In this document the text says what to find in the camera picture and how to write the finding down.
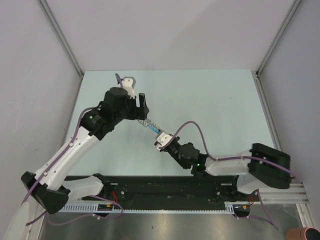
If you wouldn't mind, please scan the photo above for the metal key organizer with rings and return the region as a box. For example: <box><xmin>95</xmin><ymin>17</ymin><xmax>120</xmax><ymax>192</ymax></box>
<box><xmin>137</xmin><ymin>118</ymin><xmax>161</xmax><ymax>134</ymax></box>

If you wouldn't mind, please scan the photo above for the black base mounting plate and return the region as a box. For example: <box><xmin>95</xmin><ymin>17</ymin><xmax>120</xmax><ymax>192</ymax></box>
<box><xmin>64</xmin><ymin>175</ymin><xmax>241</xmax><ymax>204</ymax></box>

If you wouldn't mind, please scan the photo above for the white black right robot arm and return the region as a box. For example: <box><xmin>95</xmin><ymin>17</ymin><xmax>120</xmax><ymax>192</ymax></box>
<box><xmin>154</xmin><ymin>139</ymin><xmax>294</xmax><ymax>201</ymax></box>

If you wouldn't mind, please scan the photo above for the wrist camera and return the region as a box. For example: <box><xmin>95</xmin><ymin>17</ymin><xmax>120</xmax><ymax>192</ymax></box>
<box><xmin>115</xmin><ymin>73</ymin><xmax>136</xmax><ymax>99</ymax></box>
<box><xmin>154</xmin><ymin>131</ymin><xmax>180</xmax><ymax>152</ymax></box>

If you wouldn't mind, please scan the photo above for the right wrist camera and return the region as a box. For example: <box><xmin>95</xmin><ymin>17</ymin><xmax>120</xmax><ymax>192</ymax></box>
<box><xmin>154</xmin><ymin>131</ymin><xmax>180</xmax><ymax>152</ymax></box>

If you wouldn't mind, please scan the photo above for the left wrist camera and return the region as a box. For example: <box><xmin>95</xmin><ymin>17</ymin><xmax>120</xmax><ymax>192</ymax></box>
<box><xmin>115</xmin><ymin>73</ymin><xmax>136</xmax><ymax>99</ymax></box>

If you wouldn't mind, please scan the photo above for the grey slotted cable duct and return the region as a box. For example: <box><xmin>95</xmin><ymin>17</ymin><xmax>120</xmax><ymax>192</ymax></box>
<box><xmin>58</xmin><ymin>201</ymin><xmax>251</xmax><ymax>215</ymax></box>

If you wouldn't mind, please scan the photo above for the pink cylindrical object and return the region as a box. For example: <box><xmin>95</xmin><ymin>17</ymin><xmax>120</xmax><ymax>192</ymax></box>
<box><xmin>285</xmin><ymin>227</ymin><xmax>320</xmax><ymax>240</ymax></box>

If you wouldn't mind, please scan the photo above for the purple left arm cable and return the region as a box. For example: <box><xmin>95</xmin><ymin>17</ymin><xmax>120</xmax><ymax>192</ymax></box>
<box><xmin>21</xmin><ymin>73</ymin><xmax>125</xmax><ymax>227</ymax></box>

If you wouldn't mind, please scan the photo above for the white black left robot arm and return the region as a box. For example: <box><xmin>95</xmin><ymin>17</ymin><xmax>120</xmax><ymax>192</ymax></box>
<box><xmin>21</xmin><ymin>87</ymin><xmax>149</xmax><ymax>214</ymax></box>

